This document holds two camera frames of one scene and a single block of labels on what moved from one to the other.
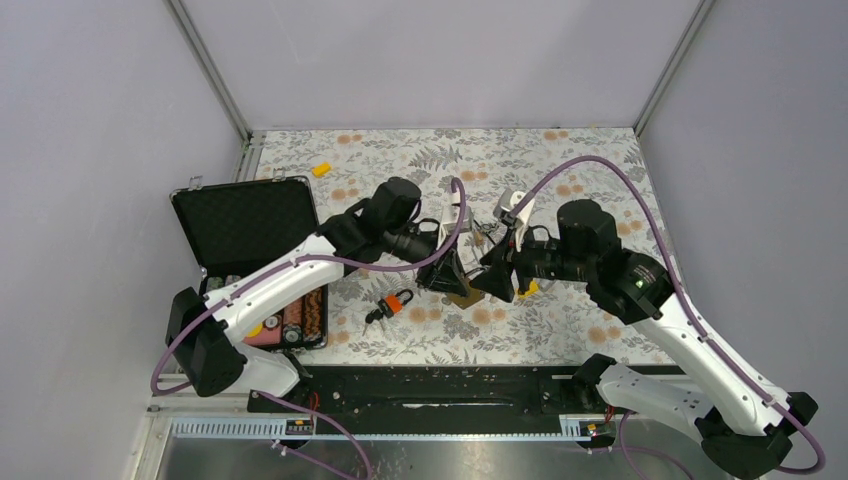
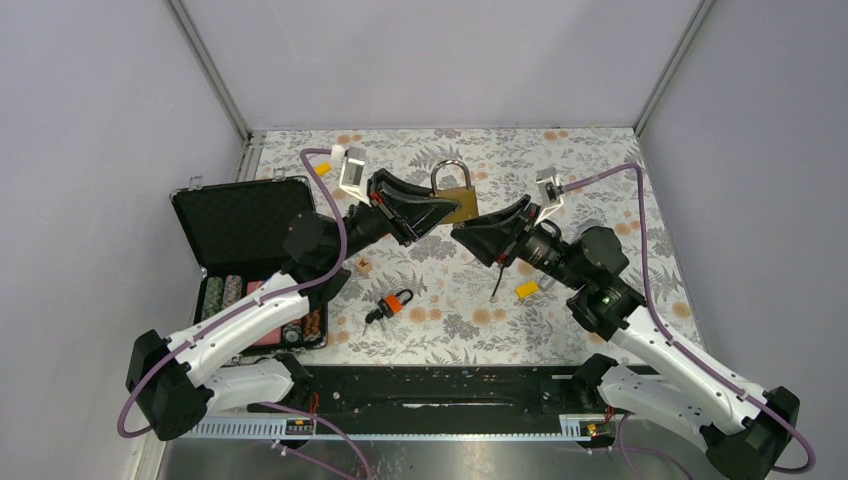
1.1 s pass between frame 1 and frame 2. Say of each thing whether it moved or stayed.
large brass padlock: moved
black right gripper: moved
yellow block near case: stayed
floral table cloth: stayed
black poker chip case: stayed
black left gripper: moved
